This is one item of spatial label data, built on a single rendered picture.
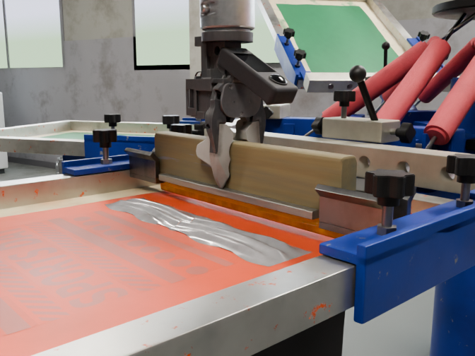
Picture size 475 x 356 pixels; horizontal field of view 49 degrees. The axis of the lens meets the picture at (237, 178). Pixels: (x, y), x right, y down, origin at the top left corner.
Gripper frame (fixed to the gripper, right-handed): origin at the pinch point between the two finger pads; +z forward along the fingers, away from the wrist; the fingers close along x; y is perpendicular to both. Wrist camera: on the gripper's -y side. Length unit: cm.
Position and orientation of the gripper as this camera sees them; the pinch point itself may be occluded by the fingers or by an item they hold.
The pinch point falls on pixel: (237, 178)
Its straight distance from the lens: 73.0
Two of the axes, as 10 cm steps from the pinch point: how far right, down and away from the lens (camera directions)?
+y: -6.7, -1.4, 7.3
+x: -7.5, 1.2, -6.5
